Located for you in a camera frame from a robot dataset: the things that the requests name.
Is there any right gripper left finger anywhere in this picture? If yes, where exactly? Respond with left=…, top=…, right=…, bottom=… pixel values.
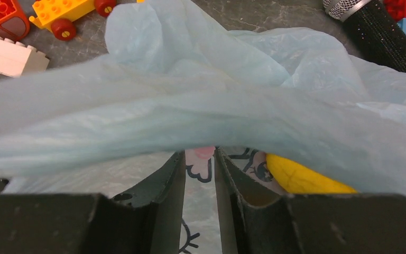
left=0, top=152, right=186, bottom=253

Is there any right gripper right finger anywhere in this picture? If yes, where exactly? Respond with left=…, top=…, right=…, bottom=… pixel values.
left=215, top=150, right=406, bottom=253

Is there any yellow fake banana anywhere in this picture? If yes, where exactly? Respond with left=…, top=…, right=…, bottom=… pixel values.
left=266, top=153, right=357, bottom=194

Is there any light blue printed plastic bag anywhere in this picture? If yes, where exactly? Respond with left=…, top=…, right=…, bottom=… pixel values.
left=0, top=0, right=406, bottom=254

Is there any black toy microphone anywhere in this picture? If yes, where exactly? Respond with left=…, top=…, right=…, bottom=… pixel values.
left=323, top=1, right=406, bottom=72

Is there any white toy block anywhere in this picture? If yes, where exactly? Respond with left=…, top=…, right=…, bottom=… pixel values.
left=0, top=37, right=50, bottom=77

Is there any orange toy car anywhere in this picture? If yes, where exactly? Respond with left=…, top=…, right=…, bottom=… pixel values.
left=29, top=0, right=118, bottom=41

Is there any red flat toy block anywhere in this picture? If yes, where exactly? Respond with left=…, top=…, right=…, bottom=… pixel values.
left=0, top=0, right=30, bottom=41

